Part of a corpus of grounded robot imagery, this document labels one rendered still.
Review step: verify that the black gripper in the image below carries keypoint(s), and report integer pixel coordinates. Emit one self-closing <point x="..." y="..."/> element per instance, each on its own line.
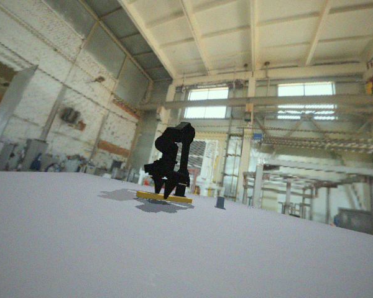
<point x="172" y="177"/>

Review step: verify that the yellow bar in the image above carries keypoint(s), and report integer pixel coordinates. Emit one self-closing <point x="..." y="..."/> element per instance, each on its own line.
<point x="150" y="195"/>

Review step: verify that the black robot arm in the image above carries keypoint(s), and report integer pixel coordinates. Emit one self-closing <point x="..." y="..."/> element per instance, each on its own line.
<point x="165" y="143"/>

